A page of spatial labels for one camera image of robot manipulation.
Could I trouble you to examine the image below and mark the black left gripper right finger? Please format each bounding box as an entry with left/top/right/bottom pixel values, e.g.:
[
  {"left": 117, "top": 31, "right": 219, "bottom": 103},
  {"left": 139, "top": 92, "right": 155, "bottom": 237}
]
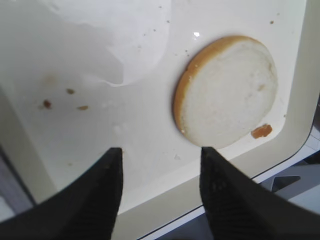
[{"left": 200, "top": 147, "right": 320, "bottom": 240}]

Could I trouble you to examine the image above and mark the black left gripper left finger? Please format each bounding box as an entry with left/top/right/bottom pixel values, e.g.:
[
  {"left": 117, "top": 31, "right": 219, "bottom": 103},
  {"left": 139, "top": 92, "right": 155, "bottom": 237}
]
[{"left": 0, "top": 147, "right": 124, "bottom": 240}]

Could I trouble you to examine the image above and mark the bun bottom slice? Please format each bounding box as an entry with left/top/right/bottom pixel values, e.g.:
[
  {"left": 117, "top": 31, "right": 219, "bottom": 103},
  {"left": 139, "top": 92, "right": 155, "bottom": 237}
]
[{"left": 172, "top": 35, "right": 278, "bottom": 149}]

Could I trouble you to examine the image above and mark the brown crumb on tray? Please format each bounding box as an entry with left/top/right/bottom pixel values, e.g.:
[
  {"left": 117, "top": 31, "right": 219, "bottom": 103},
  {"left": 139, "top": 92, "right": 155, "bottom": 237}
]
[{"left": 251, "top": 124, "right": 273, "bottom": 139}]

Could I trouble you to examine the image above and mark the white metal tray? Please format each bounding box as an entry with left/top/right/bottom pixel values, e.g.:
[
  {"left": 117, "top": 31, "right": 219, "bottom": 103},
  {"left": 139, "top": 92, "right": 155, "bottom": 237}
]
[{"left": 0, "top": 0, "right": 320, "bottom": 240}]

